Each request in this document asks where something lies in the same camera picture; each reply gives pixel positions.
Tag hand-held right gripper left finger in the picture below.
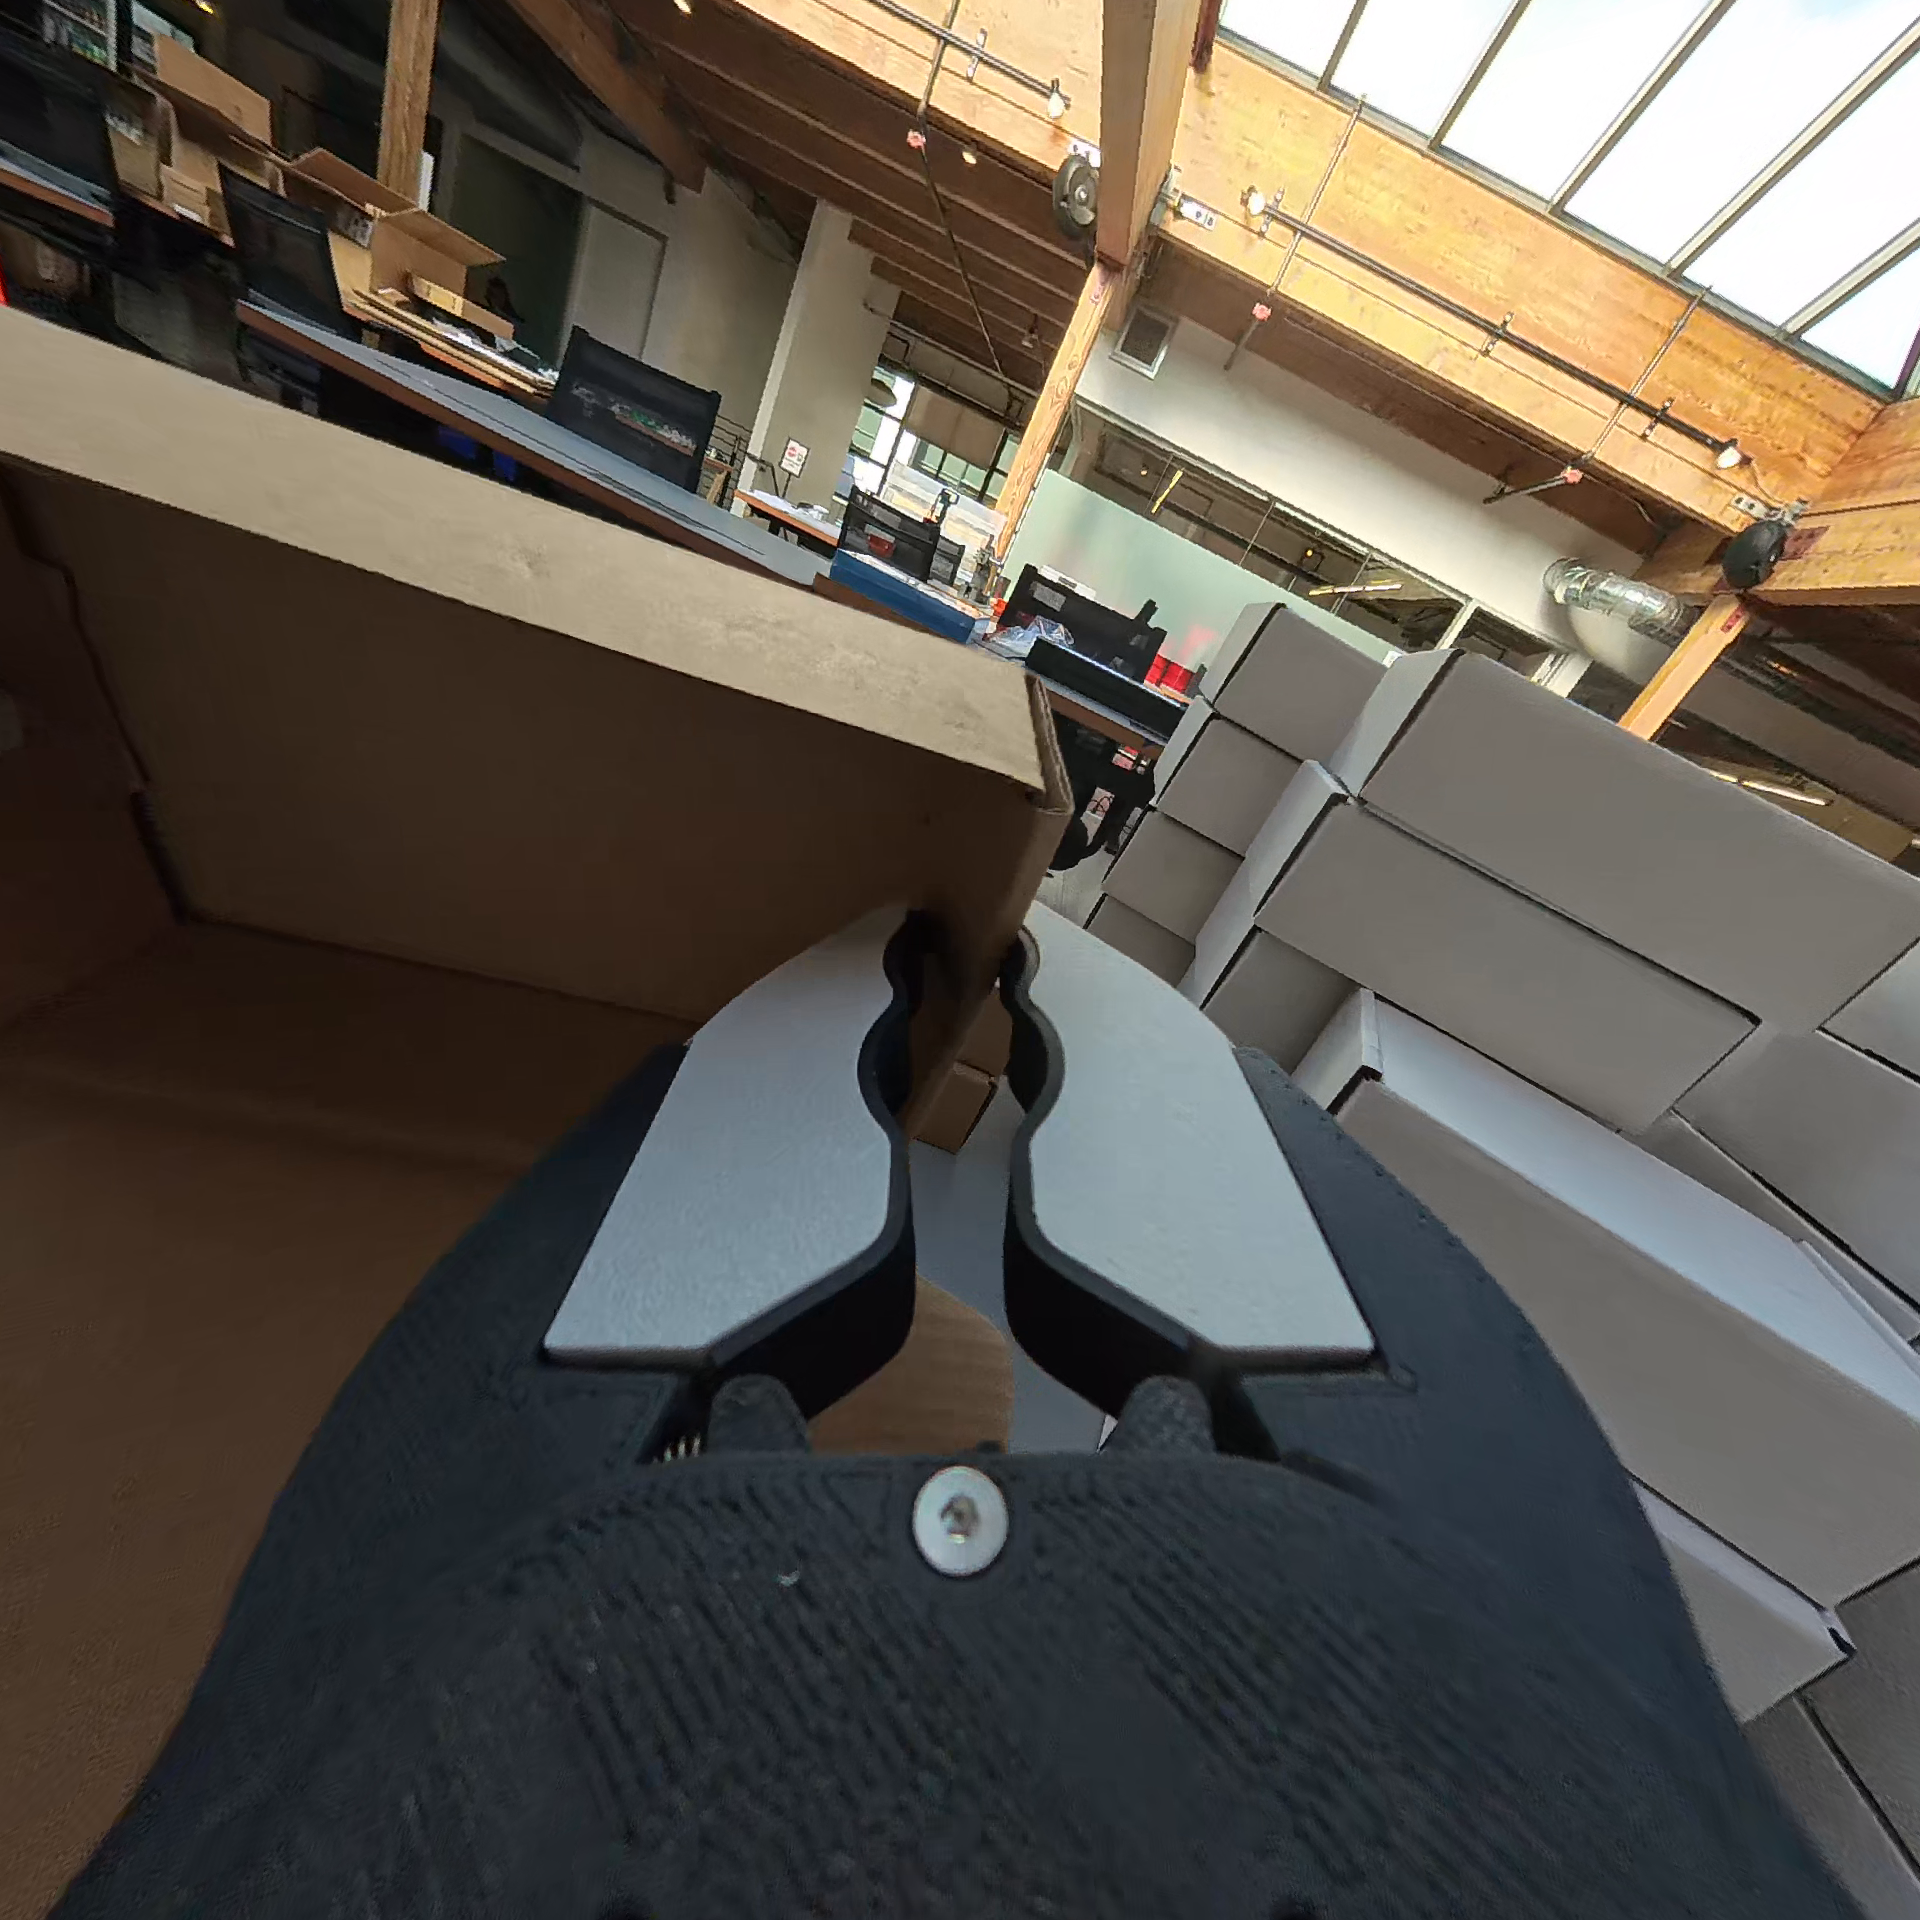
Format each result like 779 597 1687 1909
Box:
543 903 920 1420

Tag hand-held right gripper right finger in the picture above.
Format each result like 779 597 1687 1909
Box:
997 903 1381 1427

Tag black mesh office chair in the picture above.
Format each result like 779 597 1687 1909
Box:
997 564 1170 677
544 324 724 491
222 167 344 329
836 485 966 583

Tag flat black box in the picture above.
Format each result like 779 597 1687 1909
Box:
1026 636 1188 697

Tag brown cardboard box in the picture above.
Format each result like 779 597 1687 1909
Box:
0 306 1075 1920

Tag flat blue box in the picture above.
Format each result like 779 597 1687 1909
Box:
828 548 980 647

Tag silver ventilation duct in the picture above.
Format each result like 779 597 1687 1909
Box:
1545 554 1687 636

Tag stack of white boxes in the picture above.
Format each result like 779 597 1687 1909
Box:
1082 600 1920 1728

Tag open brown shipping carton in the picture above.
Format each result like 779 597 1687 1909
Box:
283 146 509 324

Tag long grey-topped table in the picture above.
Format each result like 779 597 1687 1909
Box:
237 295 835 589

